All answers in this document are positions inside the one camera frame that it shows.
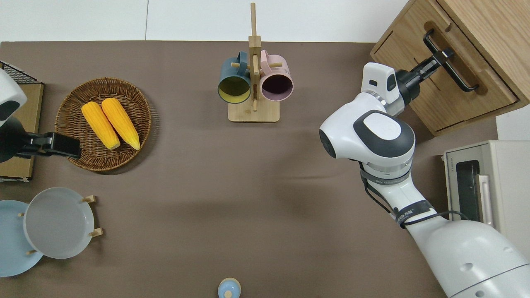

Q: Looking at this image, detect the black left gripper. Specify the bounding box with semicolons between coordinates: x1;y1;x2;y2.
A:
16;131;82;160

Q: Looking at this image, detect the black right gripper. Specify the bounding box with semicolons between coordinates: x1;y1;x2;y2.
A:
395;48;455;105

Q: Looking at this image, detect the black drawer handle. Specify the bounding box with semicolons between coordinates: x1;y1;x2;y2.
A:
423;29;480;93

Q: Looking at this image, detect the wooden drawer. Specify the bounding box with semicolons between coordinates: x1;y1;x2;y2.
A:
389;0;520;125

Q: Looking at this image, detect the yellow corn cob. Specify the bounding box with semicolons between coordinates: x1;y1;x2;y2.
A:
101;97;142;151
81;101;121;151

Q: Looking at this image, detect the round wicker basket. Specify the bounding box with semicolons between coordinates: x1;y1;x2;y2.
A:
55;77;153;172

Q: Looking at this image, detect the wooden cabinet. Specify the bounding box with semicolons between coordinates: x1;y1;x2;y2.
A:
370;0;530;137

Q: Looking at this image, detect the grey plate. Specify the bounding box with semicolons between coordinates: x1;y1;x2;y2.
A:
23;187;95;260

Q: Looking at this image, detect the wooden plate rack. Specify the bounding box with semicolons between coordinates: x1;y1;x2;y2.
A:
17;195;104;255

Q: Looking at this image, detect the light blue plate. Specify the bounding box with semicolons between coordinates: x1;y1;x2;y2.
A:
0;199;44;277

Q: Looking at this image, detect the white toaster oven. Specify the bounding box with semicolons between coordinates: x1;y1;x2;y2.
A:
442;139;530;249

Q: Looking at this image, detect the brown table mat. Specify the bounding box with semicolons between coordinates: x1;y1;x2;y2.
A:
0;41;502;298

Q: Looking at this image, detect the pink mug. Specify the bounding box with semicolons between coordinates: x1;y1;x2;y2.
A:
259;49;294;102

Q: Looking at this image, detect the teal mug yellow inside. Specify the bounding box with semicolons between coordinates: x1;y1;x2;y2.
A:
217;50;253;105

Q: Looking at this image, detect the wooden mug stand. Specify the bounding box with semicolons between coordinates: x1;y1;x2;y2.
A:
228;2;281;123

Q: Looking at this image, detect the wire grid storage box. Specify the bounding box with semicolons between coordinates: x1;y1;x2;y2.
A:
0;61;44;183

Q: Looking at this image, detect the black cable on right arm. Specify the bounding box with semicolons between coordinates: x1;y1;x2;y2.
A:
359;163;469;229

